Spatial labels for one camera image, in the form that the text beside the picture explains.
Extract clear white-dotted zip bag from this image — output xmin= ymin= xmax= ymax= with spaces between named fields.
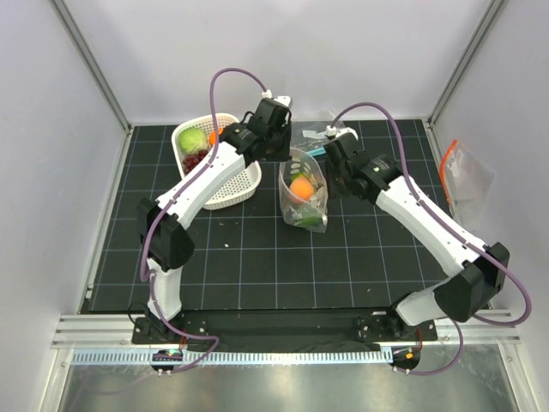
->
xmin=278 ymin=148 xmax=329 ymax=233

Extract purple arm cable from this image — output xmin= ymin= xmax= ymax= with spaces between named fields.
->
xmin=141 ymin=67 xmax=274 ymax=375
xmin=332 ymin=101 xmax=533 ymax=375

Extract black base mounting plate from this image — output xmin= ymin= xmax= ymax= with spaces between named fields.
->
xmin=132 ymin=308 xmax=437 ymax=351

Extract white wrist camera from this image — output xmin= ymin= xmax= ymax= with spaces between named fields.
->
xmin=262 ymin=89 xmax=293 ymax=110
xmin=325 ymin=125 xmax=359 ymax=141

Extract white perforated plastic basket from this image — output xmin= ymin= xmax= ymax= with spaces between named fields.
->
xmin=160 ymin=112 xmax=262 ymax=210

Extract peach toy fruit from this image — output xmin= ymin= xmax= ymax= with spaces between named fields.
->
xmin=289 ymin=178 xmax=316 ymax=201

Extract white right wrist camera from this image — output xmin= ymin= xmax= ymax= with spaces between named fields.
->
xmin=325 ymin=125 xmax=359 ymax=141

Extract clear blue-zipper bag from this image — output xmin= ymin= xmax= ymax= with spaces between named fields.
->
xmin=290 ymin=119 xmax=332 ymax=158

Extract orange toy fruit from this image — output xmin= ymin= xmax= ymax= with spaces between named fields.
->
xmin=208 ymin=128 xmax=223 ymax=146

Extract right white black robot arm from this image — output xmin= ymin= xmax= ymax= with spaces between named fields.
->
xmin=324 ymin=128 xmax=510 ymax=340

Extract green toy bell pepper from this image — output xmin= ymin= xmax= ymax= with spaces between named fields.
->
xmin=295 ymin=214 xmax=324 ymax=230

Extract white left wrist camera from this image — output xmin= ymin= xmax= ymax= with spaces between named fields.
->
xmin=262 ymin=89 xmax=293 ymax=110

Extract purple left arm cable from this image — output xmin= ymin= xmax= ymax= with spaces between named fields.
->
xmin=141 ymin=67 xmax=274 ymax=375

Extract green toy cabbage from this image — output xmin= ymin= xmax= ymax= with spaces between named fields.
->
xmin=178 ymin=128 xmax=209 ymax=154

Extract dark red toy grapes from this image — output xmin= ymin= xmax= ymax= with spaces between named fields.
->
xmin=183 ymin=149 xmax=208 ymax=173

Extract yellow green toy mango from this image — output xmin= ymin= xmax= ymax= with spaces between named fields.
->
xmin=291 ymin=173 xmax=306 ymax=182

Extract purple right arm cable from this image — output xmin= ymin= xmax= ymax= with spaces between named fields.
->
xmin=332 ymin=101 xmax=533 ymax=375

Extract clear orange-zipper bag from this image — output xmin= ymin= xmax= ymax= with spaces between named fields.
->
xmin=438 ymin=140 xmax=496 ymax=233

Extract aluminium front rail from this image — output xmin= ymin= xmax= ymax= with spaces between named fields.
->
xmin=51 ymin=315 xmax=521 ymax=367

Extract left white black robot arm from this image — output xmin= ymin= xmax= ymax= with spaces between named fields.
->
xmin=137 ymin=96 xmax=292 ymax=343

